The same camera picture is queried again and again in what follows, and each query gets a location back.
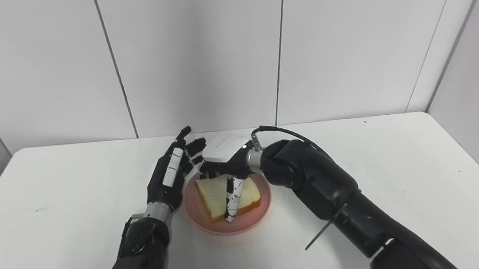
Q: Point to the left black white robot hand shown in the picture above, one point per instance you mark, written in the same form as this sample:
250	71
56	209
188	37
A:
170	178

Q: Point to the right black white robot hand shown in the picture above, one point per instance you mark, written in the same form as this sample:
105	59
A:
224	157

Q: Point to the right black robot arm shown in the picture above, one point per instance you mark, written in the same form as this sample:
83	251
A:
338	195

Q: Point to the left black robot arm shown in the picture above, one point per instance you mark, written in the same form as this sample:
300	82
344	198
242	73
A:
140	253

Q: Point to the slice of white bread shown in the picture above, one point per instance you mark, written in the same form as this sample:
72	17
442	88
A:
214	196

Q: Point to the pink round plate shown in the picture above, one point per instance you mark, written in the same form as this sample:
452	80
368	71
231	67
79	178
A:
246	219

